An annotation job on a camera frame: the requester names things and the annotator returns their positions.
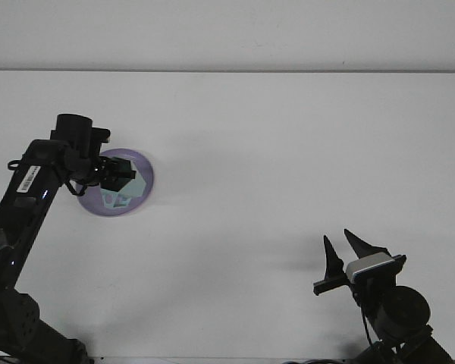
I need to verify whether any pale blue faceted cup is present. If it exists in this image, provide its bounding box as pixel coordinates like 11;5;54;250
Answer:
101;162;147;209

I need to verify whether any pale purple round plate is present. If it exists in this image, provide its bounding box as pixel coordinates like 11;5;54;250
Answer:
75;147;155;218

